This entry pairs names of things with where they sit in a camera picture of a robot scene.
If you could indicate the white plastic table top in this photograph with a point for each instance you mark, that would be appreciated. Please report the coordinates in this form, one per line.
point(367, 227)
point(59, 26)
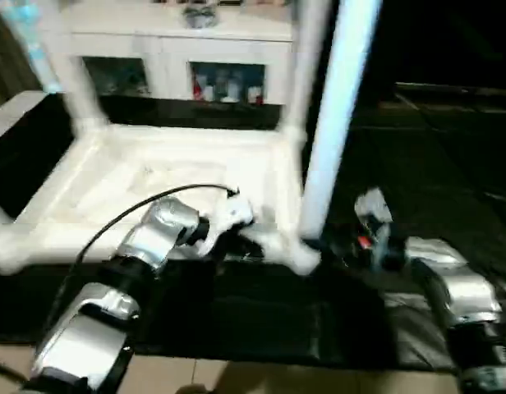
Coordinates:
point(154, 172)

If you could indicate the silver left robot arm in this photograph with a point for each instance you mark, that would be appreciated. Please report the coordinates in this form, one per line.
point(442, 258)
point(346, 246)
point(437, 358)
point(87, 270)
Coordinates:
point(121, 287)

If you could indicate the black work mat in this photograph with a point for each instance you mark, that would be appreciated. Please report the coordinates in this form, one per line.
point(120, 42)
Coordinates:
point(236, 320)

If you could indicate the black metal bar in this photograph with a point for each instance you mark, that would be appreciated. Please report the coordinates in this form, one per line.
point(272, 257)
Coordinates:
point(466, 89)

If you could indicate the white glass-door cabinet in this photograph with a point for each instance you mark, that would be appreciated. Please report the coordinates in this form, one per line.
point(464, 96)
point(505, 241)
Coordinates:
point(171, 45)

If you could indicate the crumpled silver object on cabinet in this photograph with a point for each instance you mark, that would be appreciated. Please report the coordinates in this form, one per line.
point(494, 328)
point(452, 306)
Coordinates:
point(200, 15)

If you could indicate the dark grey curtain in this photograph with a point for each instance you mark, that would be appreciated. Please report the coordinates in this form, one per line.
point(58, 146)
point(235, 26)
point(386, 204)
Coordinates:
point(11, 49)

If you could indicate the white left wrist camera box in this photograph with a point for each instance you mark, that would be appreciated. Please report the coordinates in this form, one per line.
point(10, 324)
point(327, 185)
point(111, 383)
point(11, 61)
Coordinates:
point(228, 217)

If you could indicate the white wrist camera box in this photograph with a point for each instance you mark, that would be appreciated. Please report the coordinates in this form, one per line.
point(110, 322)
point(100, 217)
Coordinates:
point(228, 217)
point(372, 213)

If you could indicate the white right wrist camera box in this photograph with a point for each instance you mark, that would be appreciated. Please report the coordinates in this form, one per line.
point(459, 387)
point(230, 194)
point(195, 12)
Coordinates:
point(372, 213)

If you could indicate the black table frame leg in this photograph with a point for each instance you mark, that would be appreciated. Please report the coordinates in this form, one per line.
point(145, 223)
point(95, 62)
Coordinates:
point(6, 373)

